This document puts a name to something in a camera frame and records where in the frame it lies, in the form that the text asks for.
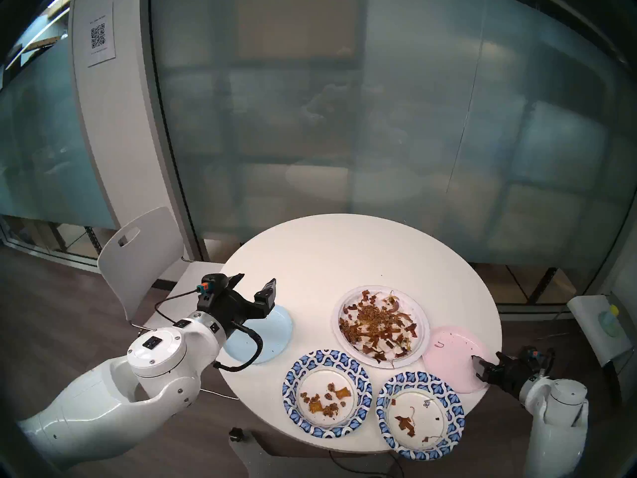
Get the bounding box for brown food scraps pile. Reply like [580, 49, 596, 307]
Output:
[339, 289, 419, 363]

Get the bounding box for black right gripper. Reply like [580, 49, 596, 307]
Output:
[470, 352, 553, 401]

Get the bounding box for light blue plastic plate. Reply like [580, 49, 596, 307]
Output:
[223, 304, 294, 364]

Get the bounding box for thin black left camera cable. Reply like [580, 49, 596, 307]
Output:
[154, 289, 200, 329]

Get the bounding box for grey white chair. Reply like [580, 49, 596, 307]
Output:
[567, 293, 635, 383]

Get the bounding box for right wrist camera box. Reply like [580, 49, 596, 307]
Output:
[520, 347, 555, 370]

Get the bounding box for QR code paper sign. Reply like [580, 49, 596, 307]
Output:
[86, 3, 116, 68]

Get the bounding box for thick black left gripper cable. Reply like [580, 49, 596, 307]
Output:
[214, 323, 263, 373]

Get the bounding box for orange brown food chunks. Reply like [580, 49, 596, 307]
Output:
[300, 382, 352, 417]

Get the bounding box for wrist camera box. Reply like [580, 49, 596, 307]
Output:
[520, 347, 555, 370]
[196, 273, 229, 298]

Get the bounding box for black floor cable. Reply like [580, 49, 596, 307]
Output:
[328, 450, 405, 478]

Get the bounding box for pink plastic plate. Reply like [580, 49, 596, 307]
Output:
[422, 325, 498, 394]

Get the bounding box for thin brown food scraps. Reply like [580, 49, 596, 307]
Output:
[391, 400, 446, 444]

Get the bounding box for white chair with handle hole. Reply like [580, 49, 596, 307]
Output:
[97, 206, 224, 331]

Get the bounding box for green bottle with yellow cap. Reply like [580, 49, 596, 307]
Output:
[599, 304, 622, 338]

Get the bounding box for large white paper plate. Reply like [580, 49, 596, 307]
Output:
[332, 285, 430, 369]

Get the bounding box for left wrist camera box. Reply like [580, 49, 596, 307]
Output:
[196, 273, 229, 298]

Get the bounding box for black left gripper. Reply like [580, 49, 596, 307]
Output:
[199, 273, 277, 339]

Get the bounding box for blue patterned bowl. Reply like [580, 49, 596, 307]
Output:
[376, 371, 466, 461]
[283, 349, 373, 439]

